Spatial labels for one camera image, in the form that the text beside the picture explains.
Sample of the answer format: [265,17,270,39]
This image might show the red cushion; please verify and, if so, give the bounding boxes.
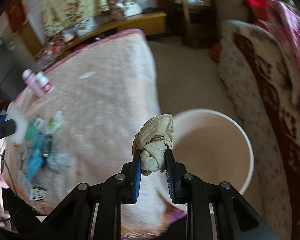
[247,0,268,21]

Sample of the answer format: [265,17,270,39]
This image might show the white green plastic wrapper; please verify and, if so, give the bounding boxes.
[33,111,64,135]

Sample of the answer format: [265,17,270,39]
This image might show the teal plastic bag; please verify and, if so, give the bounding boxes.
[24,122,46,183]

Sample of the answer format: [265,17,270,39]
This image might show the pink patterned clothing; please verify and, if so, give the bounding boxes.
[264,0,300,106]

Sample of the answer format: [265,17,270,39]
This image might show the white kettle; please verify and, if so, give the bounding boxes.
[117,1,143,17]

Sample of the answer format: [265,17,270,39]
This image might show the white plastic trash bucket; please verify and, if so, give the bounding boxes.
[172,109,254,194]

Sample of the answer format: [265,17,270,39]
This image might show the black foil wrapper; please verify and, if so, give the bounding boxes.
[41,134,53,158]

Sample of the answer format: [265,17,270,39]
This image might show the framed photo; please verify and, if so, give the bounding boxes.
[75,17,97,37]

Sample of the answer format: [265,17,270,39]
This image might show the floral yellow hanging cloth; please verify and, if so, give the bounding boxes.
[42,0,110,35]

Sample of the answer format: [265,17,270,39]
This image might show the pink water bottle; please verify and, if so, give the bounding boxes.
[22,69,45,98]

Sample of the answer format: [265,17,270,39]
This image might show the wooden sideboard cabinet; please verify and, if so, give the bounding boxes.
[33,11,167,58]

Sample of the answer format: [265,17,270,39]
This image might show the beige paper trash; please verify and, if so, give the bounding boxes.
[132,114,174,176]

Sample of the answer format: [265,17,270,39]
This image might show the white pill bottle pink label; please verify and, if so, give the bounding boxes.
[36,72,54,93]

